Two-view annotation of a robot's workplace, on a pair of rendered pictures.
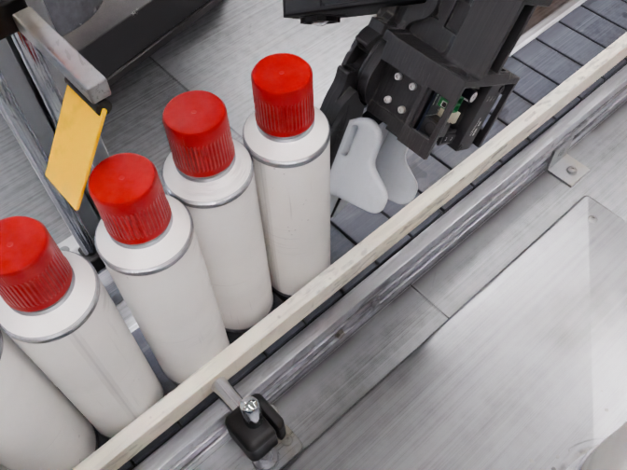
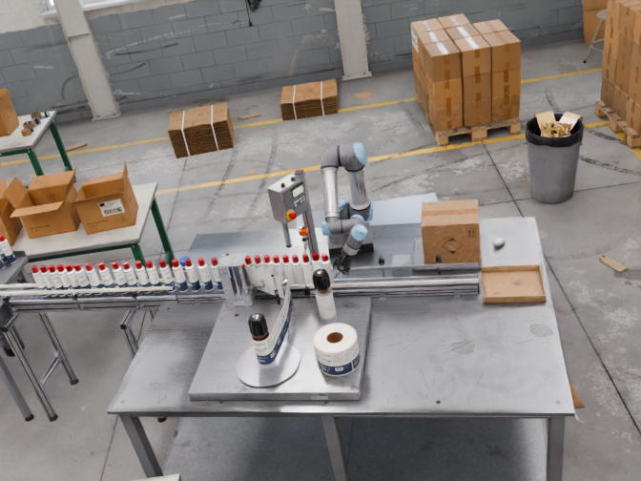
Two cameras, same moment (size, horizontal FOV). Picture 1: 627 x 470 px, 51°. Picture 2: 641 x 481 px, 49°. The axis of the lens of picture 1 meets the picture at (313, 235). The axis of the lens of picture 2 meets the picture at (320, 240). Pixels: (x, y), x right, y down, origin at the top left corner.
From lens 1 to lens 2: 338 cm
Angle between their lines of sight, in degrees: 43
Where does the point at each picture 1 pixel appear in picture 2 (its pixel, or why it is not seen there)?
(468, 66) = (341, 262)
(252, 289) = not seen: hidden behind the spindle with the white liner
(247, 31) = (370, 258)
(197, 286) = (308, 271)
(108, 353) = (298, 271)
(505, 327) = (341, 302)
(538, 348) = (341, 304)
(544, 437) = not seen: hidden behind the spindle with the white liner
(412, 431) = not seen: hidden behind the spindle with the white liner
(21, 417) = (288, 272)
